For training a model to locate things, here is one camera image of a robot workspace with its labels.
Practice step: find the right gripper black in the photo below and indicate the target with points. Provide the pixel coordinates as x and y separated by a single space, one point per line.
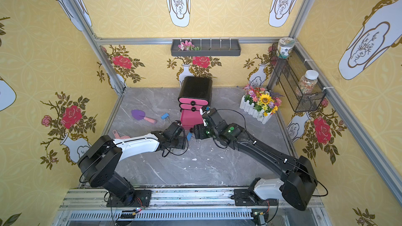
205 121

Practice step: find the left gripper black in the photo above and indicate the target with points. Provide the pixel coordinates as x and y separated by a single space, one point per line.
182 130

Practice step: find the blue binder clip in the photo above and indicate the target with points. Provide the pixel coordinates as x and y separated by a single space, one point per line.
166 117
189 136

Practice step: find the black pink drawer cabinet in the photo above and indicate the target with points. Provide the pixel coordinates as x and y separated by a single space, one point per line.
195 93

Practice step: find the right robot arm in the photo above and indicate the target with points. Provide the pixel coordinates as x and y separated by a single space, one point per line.
298 176

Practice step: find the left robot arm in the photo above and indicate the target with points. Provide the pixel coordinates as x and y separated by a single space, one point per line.
99 162

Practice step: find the purple pink toy shovel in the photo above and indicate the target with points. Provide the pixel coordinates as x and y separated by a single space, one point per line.
140 115

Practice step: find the flower box white fence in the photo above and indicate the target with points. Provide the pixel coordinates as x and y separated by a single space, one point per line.
260 103

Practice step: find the pink flowers in tray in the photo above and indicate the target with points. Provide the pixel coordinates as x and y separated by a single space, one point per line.
188 46

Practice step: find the jar with white lid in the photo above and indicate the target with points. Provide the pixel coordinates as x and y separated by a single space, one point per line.
307 83

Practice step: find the jar with green label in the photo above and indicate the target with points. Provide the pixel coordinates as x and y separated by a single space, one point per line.
285 47

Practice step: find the grey wall shelf tray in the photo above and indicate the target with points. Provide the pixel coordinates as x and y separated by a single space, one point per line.
209 47

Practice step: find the black wire basket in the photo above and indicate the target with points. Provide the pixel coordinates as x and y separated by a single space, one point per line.
288 73

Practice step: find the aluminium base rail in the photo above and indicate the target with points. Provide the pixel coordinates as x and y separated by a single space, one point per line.
191 204

